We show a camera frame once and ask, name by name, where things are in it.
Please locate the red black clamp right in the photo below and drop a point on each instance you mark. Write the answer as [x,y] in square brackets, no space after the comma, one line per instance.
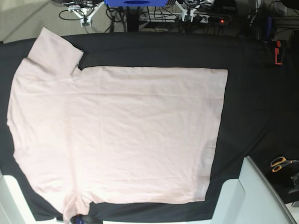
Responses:
[278,53]

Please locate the orange handled scissors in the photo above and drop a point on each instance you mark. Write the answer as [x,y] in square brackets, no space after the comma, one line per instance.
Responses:
[281,162]

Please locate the black stand column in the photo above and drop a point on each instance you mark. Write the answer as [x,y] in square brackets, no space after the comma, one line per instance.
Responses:
[132,16]

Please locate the black table cloth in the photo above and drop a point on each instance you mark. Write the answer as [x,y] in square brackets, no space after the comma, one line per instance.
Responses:
[260,116]

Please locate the pink T-shirt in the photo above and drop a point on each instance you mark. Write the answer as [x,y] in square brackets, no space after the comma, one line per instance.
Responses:
[111,134]

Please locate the dark metal tool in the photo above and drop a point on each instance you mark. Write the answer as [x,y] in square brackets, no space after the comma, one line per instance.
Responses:
[295,181]

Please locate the red black clamp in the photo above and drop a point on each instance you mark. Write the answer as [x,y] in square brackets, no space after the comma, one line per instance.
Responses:
[85,219]
[278,53]

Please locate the blue box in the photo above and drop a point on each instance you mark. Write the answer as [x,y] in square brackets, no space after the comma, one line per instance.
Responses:
[136,3]

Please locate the red black clamp bottom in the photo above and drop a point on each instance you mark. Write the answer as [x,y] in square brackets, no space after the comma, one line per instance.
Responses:
[85,219]

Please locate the white power strip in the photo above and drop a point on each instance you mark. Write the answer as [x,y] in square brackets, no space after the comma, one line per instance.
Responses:
[173,17]

